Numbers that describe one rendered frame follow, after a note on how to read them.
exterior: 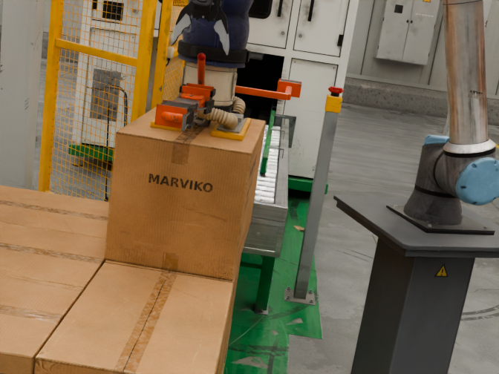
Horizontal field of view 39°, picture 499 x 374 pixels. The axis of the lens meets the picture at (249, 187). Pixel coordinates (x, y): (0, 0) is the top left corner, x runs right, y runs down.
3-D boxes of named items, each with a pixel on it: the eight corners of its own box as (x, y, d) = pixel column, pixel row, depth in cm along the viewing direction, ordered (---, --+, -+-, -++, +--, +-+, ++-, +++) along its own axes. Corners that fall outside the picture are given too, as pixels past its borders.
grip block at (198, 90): (181, 102, 211) (184, 81, 210) (214, 106, 211) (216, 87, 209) (177, 105, 203) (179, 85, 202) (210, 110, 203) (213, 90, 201)
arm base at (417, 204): (436, 208, 247) (441, 180, 245) (474, 225, 231) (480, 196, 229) (392, 208, 239) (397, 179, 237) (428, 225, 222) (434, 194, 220)
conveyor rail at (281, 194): (278, 143, 506) (281, 117, 502) (284, 145, 506) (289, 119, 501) (267, 252, 283) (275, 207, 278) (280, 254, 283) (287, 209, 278)
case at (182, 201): (148, 205, 273) (160, 104, 262) (250, 222, 271) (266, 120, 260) (103, 260, 215) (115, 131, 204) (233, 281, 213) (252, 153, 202)
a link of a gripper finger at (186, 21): (174, 45, 192) (198, 21, 190) (171, 46, 186) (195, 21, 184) (166, 36, 192) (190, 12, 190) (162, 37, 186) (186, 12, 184)
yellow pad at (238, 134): (222, 119, 250) (224, 105, 249) (250, 123, 250) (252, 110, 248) (210, 136, 217) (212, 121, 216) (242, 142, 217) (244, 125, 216)
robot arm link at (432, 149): (448, 183, 242) (458, 133, 238) (473, 197, 225) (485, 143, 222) (407, 179, 238) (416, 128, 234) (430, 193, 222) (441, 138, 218)
